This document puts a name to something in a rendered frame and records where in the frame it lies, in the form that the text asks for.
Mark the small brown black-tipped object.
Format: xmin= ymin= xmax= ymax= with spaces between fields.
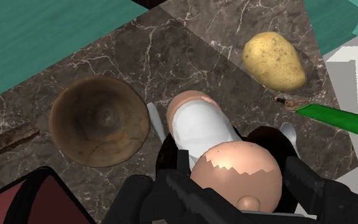
xmin=273 ymin=96 xmax=309 ymax=111

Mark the red black-edged flat object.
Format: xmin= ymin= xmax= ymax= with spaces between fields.
xmin=0 ymin=165 xmax=97 ymax=224

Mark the silver knife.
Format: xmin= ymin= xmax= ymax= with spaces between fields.
xmin=146 ymin=102 xmax=167 ymax=144

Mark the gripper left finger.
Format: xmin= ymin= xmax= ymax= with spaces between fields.
xmin=102 ymin=148 xmax=248 ymax=224

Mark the brown wooden bowl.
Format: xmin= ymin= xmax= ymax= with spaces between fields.
xmin=48 ymin=76 xmax=151 ymax=169

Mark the yellow potato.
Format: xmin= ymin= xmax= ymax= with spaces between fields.
xmin=242 ymin=31 xmax=308 ymax=92

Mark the pink and white figure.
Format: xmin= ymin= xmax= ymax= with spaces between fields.
xmin=166 ymin=90 xmax=284 ymax=214

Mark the silver spoon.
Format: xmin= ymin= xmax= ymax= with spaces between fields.
xmin=279 ymin=122 xmax=301 ymax=160

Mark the brown rough stick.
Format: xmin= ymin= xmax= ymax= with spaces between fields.
xmin=0 ymin=122 xmax=41 ymax=163

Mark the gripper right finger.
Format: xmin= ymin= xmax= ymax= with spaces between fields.
xmin=283 ymin=156 xmax=358 ymax=224

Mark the green flat tool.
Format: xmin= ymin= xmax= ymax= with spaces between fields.
xmin=294 ymin=103 xmax=358 ymax=148

